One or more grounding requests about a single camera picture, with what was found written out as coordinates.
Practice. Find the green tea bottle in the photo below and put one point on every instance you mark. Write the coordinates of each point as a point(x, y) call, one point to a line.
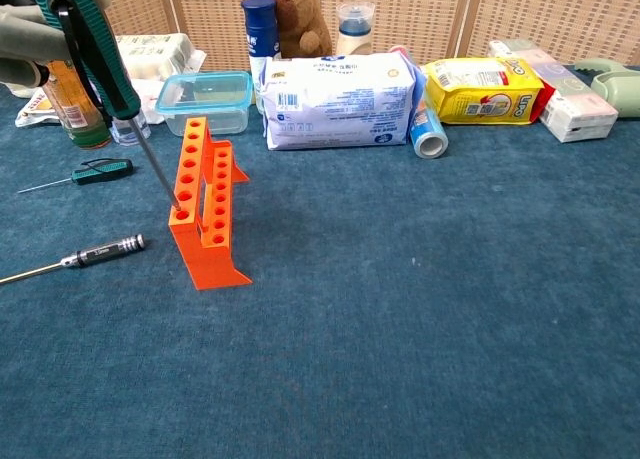
point(80, 124)

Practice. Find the brown capybara plush toy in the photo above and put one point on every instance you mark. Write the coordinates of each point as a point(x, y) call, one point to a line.
point(300, 14)

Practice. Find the yellow Lipo snack bag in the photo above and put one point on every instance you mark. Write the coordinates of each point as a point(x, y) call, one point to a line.
point(480, 94)

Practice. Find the clear water bottle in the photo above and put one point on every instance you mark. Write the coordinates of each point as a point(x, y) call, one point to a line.
point(130, 131)

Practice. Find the woven rattan folding screen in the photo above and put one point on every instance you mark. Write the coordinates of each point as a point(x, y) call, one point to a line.
point(550, 14)

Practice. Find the red and yellow snack box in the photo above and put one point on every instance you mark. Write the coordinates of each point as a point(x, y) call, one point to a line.
point(547, 104)

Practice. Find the pale green lint roller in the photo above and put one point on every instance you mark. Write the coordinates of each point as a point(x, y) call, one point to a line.
point(615, 86)

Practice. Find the cream sauce bottle clear cap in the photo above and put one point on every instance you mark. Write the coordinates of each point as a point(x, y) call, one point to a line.
point(355, 34)

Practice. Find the orange screwdriver holder rack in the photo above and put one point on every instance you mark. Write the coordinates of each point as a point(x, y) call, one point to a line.
point(210, 264)

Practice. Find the pastel tissue box pack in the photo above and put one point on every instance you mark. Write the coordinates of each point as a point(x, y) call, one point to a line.
point(575, 109)

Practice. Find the black metal hex driver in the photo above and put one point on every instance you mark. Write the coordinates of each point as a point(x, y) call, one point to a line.
point(110, 250)

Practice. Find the small green-black screwdriver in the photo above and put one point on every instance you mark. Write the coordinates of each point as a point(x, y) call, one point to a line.
point(105, 171)

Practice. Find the large green-black screwdriver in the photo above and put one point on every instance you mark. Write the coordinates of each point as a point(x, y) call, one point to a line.
point(107, 79)

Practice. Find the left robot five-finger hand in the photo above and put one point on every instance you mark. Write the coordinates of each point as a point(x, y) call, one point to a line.
point(25, 44)

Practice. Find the white wet wipes pack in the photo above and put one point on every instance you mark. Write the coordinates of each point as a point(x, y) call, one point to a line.
point(340, 104)

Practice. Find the blue felt table cover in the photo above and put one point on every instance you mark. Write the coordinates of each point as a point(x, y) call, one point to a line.
point(400, 304)

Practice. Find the white egg carton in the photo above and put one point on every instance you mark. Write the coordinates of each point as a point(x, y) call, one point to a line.
point(155, 54)

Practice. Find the clear container with blue lid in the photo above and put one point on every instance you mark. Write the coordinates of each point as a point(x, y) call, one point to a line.
point(210, 94)

